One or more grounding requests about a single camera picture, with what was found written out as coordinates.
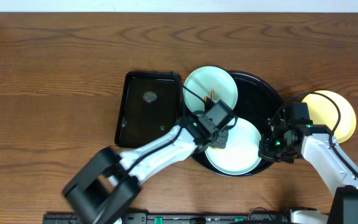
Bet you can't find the light blue plate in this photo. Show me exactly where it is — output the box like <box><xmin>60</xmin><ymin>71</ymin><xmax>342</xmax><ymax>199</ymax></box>
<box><xmin>206</xmin><ymin>118</ymin><xmax>262</xmax><ymax>175</ymax></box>
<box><xmin>183</xmin><ymin>66</ymin><xmax>238</xmax><ymax>112</ymax></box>

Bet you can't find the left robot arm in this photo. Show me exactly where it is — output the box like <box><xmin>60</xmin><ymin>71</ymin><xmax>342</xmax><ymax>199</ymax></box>
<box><xmin>62</xmin><ymin>115</ymin><xmax>228</xmax><ymax>223</ymax></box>

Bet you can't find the yellow plate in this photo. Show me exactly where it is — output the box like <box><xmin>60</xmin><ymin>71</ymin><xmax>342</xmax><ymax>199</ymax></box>
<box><xmin>302</xmin><ymin>90</ymin><xmax>357</xmax><ymax>143</ymax></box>

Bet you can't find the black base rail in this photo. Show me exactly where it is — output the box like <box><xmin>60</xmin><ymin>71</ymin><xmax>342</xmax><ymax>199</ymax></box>
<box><xmin>42</xmin><ymin>213</ymin><xmax>289</xmax><ymax>224</ymax></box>

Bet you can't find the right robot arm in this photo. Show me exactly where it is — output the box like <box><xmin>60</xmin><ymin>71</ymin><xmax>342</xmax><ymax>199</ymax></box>
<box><xmin>259</xmin><ymin>119</ymin><xmax>358</xmax><ymax>223</ymax></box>

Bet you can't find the black rectangular water tray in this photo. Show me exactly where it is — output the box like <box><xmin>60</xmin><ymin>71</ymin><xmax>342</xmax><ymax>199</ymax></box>
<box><xmin>114</xmin><ymin>71</ymin><xmax>182</xmax><ymax>148</ymax></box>

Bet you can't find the light blue plate top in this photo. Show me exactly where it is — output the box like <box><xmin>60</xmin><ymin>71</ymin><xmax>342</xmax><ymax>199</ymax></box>
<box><xmin>183</xmin><ymin>66</ymin><xmax>238</xmax><ymax>112</ymax></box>

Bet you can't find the black round tray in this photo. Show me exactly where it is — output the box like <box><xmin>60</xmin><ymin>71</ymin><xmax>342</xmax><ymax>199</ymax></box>
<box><xmin>192</xmin><ymin>72</ymin><xmax>283</xmax><ymax>177</ymax></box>

